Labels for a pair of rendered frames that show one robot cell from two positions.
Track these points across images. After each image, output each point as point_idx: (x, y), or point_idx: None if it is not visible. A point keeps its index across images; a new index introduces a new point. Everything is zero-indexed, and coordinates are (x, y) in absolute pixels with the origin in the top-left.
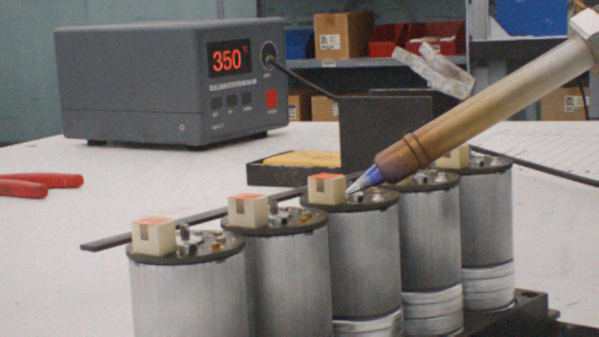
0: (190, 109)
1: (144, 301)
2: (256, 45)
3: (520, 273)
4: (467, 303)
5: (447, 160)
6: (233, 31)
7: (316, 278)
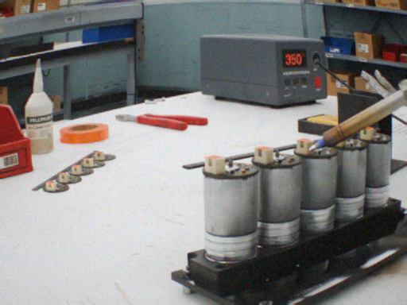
0: (272, 83)
1: (208, 194)
2: (309, 53)
3: (404, 190)
4: (367, 204)
5: (365, 135)
6: (296, 44)
7: (292, 190)
